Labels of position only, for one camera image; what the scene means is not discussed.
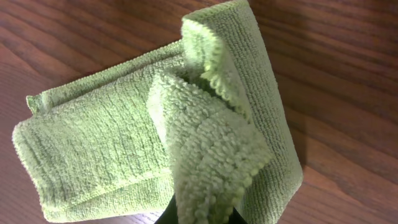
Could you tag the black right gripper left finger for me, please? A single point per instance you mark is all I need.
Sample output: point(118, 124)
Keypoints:
point(169, 216)

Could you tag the light green cloth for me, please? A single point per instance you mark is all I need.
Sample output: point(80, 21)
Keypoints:
point(200, 119)

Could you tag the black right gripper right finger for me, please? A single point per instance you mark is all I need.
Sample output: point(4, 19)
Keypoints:
point(236, 218)

